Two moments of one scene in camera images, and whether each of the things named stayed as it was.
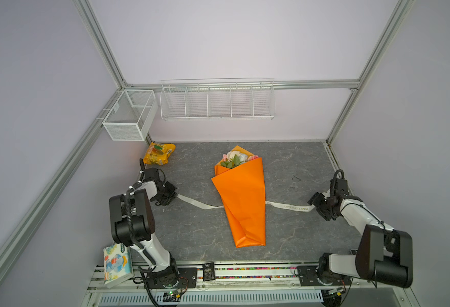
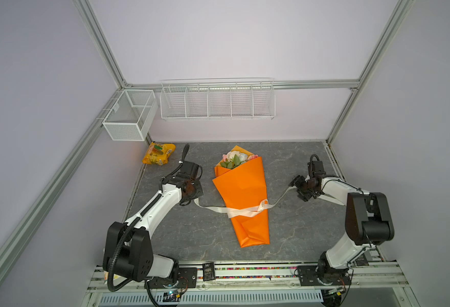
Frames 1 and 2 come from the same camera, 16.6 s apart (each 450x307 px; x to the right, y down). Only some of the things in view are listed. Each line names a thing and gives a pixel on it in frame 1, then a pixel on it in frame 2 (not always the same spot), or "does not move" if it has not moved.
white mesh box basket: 132,115 does not move
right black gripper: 315,199 to 296,181
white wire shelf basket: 217,98 does not move
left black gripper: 172,194 to 197,184
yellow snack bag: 158,153 does not move
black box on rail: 208,272 does not move
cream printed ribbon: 282,206 to 245,211
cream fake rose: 231,155 does not move
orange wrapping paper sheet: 243,190 does not move
